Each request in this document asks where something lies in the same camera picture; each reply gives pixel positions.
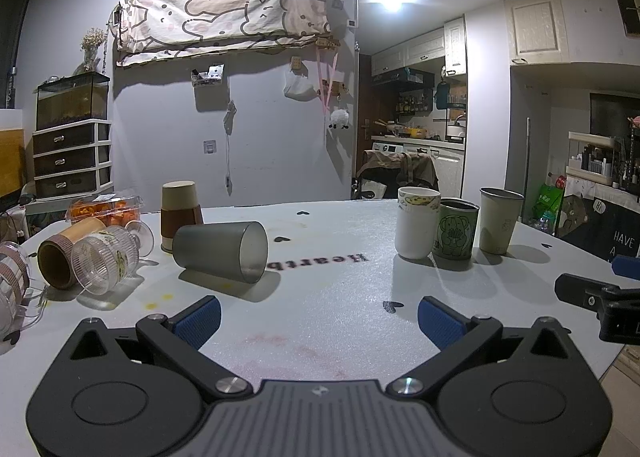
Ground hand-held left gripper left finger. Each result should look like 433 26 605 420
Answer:
54 295 255 400

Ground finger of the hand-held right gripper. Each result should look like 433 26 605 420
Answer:
555 273 640 344
610 254 640 281

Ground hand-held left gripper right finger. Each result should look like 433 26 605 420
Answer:
385 295 584 399

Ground grey frosted cup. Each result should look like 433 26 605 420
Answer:
172 221 269 285

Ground green elephant print cup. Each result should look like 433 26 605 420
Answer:
432 198 481 262

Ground stainless steel cup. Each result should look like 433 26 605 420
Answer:
478 187 525 256

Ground white patterned ceramic cup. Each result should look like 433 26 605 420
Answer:
394 186 442 260

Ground clear ribbed plastic cup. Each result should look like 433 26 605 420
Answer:
71 226 141 296

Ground brown paper cup with sleeve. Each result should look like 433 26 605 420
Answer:
160 180 205 254

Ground brown kraft paper cup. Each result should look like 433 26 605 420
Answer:
37 217 108 291

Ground black printed cloth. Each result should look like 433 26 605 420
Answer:
556 187 640 260

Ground green plastic bag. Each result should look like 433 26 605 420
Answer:
532 183 566 224

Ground white shelf with bottles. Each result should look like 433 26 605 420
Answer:
565 129 640 190

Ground white mop pole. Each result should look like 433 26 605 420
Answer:
519 117 531 225

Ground plastic box of oranges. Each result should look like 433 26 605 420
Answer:
66 192 144 229

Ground white washing machine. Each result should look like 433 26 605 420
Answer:
370 139 466 198

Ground chair with brown jacket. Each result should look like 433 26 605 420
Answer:
355 149 440 201

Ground clear glass mug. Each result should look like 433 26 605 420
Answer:
0 286 49 344

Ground white plastic drawer unit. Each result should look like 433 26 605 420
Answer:
32 119 114 201

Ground glass fish tank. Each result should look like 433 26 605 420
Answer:
35 71 111 132

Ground white hanging bag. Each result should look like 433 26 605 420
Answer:
283 71 321 99

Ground pink hanging ribbon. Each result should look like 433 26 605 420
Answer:
315 44 341 115

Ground dried flower bouquet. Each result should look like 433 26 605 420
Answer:
80 27 107 74

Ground hanging white cable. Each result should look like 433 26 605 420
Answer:
222 99 238 190

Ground small wall rack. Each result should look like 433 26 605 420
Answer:
189 64 225 88

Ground cream wall cabinet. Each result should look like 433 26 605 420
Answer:
503 0 571 66

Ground white kitchen wall cabinets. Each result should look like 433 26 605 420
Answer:
370 15 469 78

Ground cartoon printed wall cloth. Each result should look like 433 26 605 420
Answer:
114 0 332 68

